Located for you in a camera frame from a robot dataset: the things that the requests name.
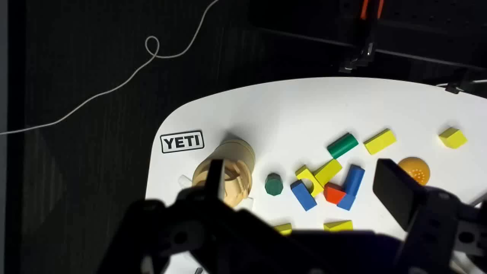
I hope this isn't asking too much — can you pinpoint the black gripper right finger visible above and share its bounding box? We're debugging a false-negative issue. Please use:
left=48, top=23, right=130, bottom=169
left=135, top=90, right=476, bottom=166
left=371, top=157, right=487, bottom=274

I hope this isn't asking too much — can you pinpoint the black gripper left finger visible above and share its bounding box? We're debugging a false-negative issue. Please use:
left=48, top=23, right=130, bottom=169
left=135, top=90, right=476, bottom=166
left=97, top=159, right=286, bottom=274

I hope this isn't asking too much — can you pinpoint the tan wooden bottle-shaped toy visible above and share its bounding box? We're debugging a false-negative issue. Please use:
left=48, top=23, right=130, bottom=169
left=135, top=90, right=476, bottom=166
left=190, top=136, right=257, bottom=209

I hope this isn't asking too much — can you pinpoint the yellow cube block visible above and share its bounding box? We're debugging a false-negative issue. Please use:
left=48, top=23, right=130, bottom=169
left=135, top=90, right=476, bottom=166
left=436, top=127, right=468, bottom=151

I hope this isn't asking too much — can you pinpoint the orange ball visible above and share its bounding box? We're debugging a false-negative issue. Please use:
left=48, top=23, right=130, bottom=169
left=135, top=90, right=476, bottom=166
left=397, top=156, right=432, bottom=186

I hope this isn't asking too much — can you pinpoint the YETI logo sticker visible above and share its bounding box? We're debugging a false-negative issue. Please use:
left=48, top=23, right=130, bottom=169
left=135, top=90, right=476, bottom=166
left=158, top=130, right=207, bottom=156

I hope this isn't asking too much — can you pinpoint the long blue block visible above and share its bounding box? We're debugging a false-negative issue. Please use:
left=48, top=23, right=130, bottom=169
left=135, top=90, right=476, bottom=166
left=336, top=165, right=366, bottom=212

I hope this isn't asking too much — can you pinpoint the long yellow rectangular block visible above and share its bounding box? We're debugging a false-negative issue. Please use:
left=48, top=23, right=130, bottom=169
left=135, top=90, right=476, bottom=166
left=362, top=128, right=398, bottom=157

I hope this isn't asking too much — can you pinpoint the dark green hexagonal block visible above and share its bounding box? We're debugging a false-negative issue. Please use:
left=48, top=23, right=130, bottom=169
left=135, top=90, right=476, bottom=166
left=263, top=172, right=284, bottom=197

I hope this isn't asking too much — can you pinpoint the red block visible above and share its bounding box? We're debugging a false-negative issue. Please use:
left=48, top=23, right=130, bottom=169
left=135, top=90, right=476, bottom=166
left=322, top=183, right=347, bottom=206

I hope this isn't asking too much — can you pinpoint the yellow wedge block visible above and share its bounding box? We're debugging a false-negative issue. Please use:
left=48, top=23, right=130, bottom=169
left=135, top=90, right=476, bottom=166
left=322, top=218, right=354, bottom=233

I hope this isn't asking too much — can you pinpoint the yellow flat block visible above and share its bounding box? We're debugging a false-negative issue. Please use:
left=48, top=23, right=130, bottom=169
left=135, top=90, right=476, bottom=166
left=313, top=159, right=343, bottom=188

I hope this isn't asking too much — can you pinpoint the green cylinder block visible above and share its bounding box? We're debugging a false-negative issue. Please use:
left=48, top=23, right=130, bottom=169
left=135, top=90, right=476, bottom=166
left=325, top=131, right=360, bottom=160

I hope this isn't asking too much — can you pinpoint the small yellow block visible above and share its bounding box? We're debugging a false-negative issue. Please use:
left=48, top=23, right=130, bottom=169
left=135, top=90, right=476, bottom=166
left=273, top=221, right=293, bottom=238

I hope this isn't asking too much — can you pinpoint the short blue block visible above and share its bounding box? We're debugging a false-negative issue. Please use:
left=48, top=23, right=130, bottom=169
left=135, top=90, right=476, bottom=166
left=289, top=180, right=318, bottom=213

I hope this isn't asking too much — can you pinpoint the yellow arch block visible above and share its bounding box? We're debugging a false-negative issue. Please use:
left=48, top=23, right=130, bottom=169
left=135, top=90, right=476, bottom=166
left=293, top=166, right=324, bottom=200

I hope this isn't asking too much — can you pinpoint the thin white cable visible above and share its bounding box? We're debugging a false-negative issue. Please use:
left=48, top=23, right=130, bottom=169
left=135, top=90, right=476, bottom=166
left=0, top=0, right=220, bottom=137

